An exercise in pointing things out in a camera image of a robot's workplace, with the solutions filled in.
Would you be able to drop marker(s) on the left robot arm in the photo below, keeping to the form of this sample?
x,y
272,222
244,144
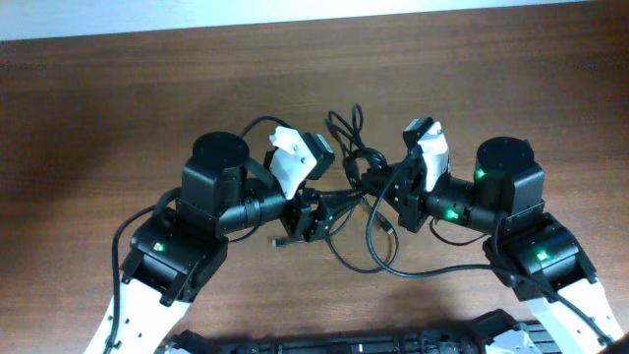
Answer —
x,y
183,241

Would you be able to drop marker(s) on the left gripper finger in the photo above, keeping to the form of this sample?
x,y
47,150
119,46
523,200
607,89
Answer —
x,y
329,210
345,197

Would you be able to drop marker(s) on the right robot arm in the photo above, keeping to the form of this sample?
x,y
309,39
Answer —
x,y
527,248

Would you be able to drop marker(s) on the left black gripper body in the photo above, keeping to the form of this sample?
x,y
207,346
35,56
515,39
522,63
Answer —
x,y
301,216

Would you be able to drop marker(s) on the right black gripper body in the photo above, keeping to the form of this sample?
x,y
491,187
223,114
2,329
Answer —
x,y
415,213

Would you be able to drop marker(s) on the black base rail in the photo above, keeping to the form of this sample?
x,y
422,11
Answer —
x,y
492,332

